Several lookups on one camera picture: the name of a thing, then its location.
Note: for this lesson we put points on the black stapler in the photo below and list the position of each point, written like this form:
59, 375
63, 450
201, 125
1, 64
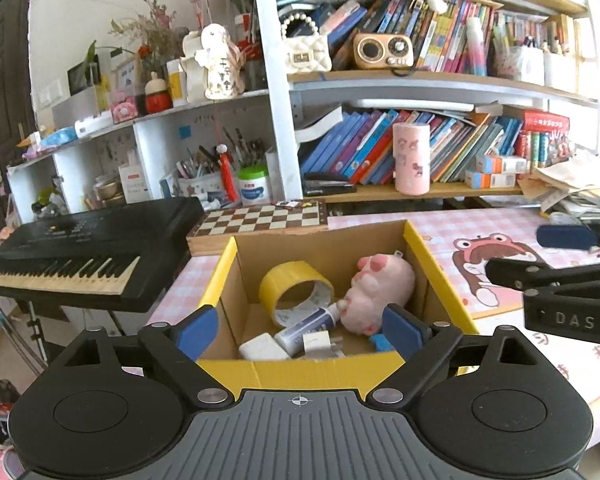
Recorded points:
327, 185

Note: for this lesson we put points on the wooden chessboard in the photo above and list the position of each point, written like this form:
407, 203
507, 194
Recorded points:
260, 220

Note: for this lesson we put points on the white wall switch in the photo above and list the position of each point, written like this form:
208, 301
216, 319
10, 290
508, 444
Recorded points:
52, 92

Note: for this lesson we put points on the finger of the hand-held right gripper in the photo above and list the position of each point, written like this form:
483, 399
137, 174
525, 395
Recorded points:
540, 272
565, 237

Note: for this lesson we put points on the yellow tape roll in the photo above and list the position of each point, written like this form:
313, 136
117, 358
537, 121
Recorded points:
285, 277

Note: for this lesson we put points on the yellow cardboard box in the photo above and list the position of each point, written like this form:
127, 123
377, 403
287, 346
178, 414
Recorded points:
305, 375

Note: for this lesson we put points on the white storage box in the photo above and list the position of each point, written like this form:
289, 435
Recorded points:
560, 72

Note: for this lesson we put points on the row of slanted books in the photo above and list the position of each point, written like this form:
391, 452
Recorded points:
360, 150

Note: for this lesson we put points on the pile of papers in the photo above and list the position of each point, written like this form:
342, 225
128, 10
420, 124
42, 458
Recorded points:
570, 180

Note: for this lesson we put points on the red tassel ornament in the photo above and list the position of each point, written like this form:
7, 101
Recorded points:
226, 175

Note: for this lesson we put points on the small white plug adapter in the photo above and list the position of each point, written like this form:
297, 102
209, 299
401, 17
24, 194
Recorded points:
320, 344

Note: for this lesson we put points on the red flat box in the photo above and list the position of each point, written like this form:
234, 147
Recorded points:
547, 121

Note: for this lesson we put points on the white jar green lid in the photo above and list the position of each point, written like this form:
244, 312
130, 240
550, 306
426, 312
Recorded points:
254, 187

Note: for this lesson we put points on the pen holder with brushes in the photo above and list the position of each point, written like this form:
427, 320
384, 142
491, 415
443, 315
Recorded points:
195, 182

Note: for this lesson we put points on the dried flower bunch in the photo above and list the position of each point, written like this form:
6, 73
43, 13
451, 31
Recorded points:
152, 30

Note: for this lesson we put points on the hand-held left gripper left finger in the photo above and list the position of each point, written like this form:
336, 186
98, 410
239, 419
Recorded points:
197, 332

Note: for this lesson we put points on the black electric keyboard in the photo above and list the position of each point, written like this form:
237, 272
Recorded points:
80, 240

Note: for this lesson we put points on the wooden retro radio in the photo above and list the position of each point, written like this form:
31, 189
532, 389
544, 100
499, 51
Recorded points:
382, 51

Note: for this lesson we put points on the white quilted purse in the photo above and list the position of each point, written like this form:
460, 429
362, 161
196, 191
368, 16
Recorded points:
305, 52

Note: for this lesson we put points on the white bookshelf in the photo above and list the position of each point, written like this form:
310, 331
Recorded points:
280, 110

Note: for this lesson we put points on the white charger block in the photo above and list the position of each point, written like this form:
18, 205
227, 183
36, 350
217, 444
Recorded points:
265, 346

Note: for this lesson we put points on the red round doll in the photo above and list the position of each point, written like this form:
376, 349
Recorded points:
157, 97

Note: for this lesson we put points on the keyboard stand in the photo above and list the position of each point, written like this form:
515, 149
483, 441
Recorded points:
35, 330

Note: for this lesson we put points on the pink printed cup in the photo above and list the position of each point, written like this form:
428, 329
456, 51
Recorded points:
411, 160

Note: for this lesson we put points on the white glue bottle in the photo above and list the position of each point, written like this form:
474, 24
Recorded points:
305, 329

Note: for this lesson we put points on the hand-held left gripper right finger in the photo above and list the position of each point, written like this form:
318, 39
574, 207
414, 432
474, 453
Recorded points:
402, 332

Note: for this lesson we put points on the white cloth figurine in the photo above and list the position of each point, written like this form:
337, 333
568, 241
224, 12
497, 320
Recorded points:
217, 65

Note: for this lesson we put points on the pink checked desktop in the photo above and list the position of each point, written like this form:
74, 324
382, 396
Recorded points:
460, 225

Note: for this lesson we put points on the pink plush toy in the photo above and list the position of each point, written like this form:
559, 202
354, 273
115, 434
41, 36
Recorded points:
380, 290

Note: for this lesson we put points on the orange white carton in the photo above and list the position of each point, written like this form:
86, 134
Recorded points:
500, 164
492, 180

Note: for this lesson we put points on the row of upright books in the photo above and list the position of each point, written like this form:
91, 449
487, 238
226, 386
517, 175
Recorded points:
445, 35

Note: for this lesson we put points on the brass bowl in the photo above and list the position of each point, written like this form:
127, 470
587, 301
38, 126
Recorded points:
109, 191

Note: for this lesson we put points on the dark wooden door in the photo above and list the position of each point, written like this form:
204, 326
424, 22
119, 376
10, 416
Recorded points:
5, 85

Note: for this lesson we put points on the small pink box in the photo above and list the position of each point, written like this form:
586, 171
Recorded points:
122, 110

